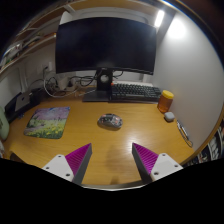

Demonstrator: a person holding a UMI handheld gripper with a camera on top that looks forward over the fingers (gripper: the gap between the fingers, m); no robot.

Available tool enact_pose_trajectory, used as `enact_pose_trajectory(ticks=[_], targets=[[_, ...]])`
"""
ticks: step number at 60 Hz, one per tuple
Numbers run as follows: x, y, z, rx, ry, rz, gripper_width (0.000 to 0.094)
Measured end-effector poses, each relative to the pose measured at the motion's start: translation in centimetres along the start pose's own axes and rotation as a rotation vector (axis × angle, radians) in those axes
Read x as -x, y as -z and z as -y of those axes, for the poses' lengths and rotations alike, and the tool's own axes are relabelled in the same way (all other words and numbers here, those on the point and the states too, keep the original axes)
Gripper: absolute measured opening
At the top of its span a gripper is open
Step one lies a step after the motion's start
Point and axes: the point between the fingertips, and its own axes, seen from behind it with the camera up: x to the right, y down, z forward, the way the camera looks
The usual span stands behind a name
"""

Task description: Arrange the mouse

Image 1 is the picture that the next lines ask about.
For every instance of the orange jar with yellow lid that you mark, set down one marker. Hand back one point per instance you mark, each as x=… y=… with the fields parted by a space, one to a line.
x=165 y=101

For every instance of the white power strip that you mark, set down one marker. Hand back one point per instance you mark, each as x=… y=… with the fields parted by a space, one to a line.
x=65 y=85

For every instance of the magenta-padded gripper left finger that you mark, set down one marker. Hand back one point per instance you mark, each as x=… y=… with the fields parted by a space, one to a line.
x=60 y=165

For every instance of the silver pen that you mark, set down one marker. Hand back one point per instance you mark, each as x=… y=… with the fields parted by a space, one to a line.
x=184 y=132

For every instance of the transparent computer mouse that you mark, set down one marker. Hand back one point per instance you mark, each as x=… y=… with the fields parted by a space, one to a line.
x=110 y=120

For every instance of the pale green watering can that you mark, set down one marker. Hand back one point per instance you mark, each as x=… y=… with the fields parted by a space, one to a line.
x=3 y=125

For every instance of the row of books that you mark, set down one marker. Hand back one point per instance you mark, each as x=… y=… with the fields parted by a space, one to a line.
x=213 y=146

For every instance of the small white earbuds case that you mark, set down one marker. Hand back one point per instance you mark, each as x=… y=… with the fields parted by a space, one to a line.
x=169 y=116

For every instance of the silver mini computer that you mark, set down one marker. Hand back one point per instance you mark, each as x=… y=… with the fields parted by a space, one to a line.
x=22 y=101

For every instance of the dark grey mechanical keyboard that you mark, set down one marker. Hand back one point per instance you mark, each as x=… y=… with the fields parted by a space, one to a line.
x=136 y=92

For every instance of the bright white lamp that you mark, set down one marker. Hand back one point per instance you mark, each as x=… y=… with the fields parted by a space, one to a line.
x=159 y=18

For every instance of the black computer monitor with stand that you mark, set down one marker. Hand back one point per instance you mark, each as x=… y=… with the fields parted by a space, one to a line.
x=105 y=43

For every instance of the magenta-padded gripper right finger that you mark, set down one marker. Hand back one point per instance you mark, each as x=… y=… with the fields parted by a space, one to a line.
x=163 y=165

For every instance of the flower landscape print mouse pad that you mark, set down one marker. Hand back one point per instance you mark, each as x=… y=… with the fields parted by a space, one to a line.
x=48 y=122

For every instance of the white wall outlet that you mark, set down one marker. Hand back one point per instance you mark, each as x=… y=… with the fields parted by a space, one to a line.
x=47 y=67

